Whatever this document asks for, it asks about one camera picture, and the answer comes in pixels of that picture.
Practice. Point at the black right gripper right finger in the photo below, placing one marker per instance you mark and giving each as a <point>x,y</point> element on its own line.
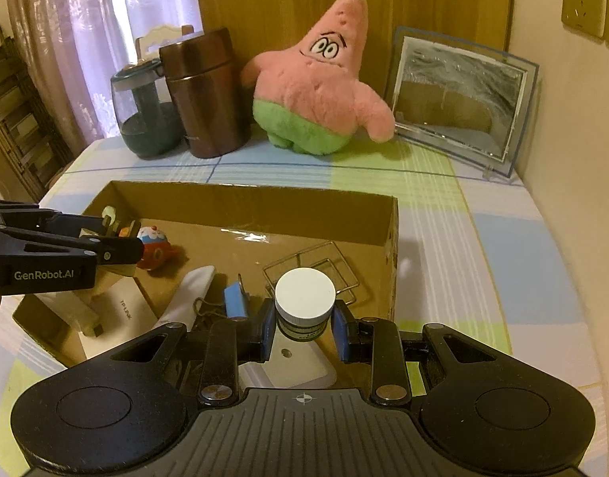
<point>436,349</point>

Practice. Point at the white oblong plastic device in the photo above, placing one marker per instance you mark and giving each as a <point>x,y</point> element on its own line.
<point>192,288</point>

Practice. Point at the metal wire rack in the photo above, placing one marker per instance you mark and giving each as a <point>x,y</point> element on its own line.
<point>325,257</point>

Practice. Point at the brown metal thermos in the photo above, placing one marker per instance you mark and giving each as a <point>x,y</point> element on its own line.
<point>202,77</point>

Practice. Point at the dark shelf unit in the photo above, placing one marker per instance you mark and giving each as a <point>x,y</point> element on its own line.
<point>29,139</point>

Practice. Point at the white round tape roll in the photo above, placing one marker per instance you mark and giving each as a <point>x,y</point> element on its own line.
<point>106,225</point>

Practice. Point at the brown cardboard box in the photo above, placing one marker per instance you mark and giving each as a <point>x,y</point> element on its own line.
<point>238,230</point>

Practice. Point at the clear plastic swab container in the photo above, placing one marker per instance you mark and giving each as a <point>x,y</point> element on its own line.
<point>72,310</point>

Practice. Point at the framed sand picture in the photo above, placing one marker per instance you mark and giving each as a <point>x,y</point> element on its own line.
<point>462,98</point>

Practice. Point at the wooden chair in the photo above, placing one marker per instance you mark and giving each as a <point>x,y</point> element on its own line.
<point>148,46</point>

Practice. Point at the white flat TP-Link box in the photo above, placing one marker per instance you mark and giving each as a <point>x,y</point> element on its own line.
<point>124,314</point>

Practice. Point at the lilac curtain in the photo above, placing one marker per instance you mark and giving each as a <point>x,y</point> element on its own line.
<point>73,47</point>

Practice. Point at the small white lidded jar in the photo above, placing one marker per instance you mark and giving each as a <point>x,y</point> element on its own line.
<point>304,299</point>

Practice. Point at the glass jar dark base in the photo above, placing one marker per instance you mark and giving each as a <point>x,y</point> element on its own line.
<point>148,120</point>

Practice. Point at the blue binder clip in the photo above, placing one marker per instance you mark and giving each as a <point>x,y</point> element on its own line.
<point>235,300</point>

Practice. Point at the red toy figure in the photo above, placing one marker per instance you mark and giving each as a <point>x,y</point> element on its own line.
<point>157,249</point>

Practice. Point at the checked tablecloth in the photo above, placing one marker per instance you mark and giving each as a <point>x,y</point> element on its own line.
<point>474,253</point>

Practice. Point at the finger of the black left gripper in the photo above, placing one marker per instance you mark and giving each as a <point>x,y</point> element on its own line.
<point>31,222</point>
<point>107,250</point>

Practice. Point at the white UK plug adapter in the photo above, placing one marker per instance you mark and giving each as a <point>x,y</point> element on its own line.
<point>292,365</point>

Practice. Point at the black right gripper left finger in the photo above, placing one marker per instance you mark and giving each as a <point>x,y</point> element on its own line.
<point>199,367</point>

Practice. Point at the pink star plush toy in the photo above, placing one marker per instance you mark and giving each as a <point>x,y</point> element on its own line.
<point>308,98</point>

